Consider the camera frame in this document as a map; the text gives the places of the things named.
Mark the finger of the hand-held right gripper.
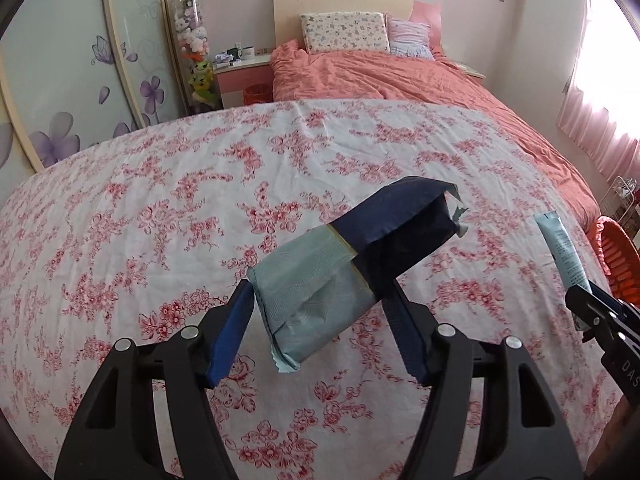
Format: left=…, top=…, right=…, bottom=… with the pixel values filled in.
left=590, top=282, right=630, bottom=312
left=565, top=285, right=608, bottom=333

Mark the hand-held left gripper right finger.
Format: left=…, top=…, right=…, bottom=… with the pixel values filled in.
left=382, top=277, right=586, bottom=480

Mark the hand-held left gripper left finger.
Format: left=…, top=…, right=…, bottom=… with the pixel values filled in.
left=54, top=279, right=257, bottom=480

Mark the orange plastic basket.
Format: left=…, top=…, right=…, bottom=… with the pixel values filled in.
left=582, top=216, right=640, bottom=303

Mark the pale blue tube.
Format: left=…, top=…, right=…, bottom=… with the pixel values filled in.
left=532, top=211, right=593, bottom=297

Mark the navy and pale green packet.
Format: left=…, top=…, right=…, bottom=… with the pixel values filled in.
left=246, top=176, right=470, bottom=375

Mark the person's right hand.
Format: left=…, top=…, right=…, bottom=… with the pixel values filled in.
left=587, top=395, right=640, bottom=480

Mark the pink floral tablecloth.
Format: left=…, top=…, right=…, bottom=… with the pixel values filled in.
left=0, top=97, right=626, bottom=480

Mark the pink curtain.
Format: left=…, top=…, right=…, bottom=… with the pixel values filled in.
left=555, top=0, right=640, bottom=186

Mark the small orange wastebasket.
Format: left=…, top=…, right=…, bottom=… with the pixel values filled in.
left=243, top=85, right=274, bottom=106

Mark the pink and white nightstand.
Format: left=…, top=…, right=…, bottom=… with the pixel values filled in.
left=212, top=55, right=275, bottom=108
left=452, top=60, right=487, bottom=81

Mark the bed with orange duvet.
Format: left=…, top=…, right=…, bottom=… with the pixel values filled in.
left=270, top=0, right=601, bottom=233

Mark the clear tube of plush toys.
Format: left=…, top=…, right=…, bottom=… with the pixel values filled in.
left=170, top=0, right=221, bottom=113

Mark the pink striped pillow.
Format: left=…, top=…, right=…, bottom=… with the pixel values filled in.
left=385, top=15, right=435, bottom=60

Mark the floral print pillow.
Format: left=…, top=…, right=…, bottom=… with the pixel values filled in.
left=300, top=11, right=391, bottom=55

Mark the wardrobe with purple flower doors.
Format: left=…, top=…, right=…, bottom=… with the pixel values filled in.
left=0, top=0, right=183, bottom=176

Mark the white wire rack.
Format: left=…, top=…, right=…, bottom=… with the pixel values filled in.
left=597, top=176, right=640, bottom=221

